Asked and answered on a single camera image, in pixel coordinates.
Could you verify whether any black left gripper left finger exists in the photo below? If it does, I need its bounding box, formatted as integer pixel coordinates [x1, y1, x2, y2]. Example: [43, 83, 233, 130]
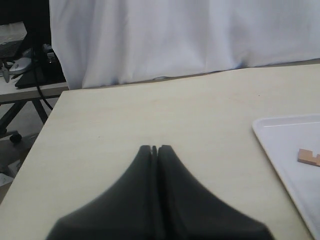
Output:
[47, 145, 155, 240]

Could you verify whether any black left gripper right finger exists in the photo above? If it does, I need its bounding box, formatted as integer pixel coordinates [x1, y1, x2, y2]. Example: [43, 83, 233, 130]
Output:
[157, 145, 274, 240]

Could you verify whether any white rectangular plastic tray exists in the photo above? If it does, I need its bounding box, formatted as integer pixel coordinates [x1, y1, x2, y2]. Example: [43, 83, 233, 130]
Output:
[252, 114, 320, 240]

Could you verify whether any black office chair base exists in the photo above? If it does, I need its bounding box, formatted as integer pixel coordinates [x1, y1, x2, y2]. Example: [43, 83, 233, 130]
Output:
[0, 129, 22, 144]

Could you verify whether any side desk with clutter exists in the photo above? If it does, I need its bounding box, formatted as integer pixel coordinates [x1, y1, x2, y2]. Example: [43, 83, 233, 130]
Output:
[0, 21, 68, 131]

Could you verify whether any white backdrop curtain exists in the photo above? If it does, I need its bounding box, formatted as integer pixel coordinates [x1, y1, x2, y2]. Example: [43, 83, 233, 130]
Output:
[49, 0, 320, 90]

